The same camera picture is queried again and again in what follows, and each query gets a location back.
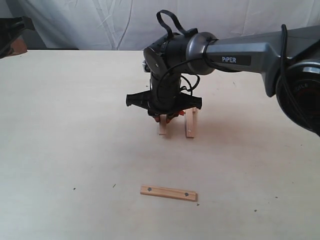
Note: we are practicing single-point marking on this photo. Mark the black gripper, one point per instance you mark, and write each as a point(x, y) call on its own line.
point(168, 96)

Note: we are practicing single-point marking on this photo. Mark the plain wood stick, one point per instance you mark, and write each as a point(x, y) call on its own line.
point(162, 128)

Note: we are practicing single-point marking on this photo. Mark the wood stick with magnets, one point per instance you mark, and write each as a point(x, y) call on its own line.
point(190, 122)

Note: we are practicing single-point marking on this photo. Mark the wood stick with dark dots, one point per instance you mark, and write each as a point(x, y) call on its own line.
point(167, 192)

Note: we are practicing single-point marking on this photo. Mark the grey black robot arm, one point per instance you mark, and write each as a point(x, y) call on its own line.
point(287, 60)

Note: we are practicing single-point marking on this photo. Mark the dark object at left edge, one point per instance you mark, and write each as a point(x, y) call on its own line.
point(10, 31)

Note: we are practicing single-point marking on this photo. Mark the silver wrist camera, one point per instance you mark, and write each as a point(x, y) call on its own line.
point(145, 67)

